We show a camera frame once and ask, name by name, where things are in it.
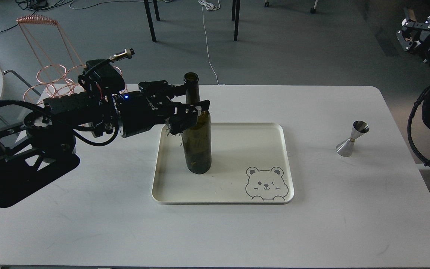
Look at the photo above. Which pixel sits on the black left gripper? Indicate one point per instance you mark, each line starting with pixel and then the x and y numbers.
pixel 151 105

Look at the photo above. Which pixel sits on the cream bear tray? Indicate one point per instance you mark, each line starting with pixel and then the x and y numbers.
pixel 249 165

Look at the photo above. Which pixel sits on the steel double jigger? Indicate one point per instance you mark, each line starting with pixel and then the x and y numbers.
pixel 345 149

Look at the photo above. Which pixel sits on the rose gold wire bottle rack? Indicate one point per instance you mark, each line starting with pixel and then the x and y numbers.
pixel 56 78

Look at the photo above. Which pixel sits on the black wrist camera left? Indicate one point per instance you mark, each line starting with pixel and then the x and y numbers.
pixel 100 78

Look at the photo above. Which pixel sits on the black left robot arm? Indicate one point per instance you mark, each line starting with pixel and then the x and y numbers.
pixel 41 148

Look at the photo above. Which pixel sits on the dark green wine bottle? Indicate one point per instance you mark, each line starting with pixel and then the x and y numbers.
pixel 197 139

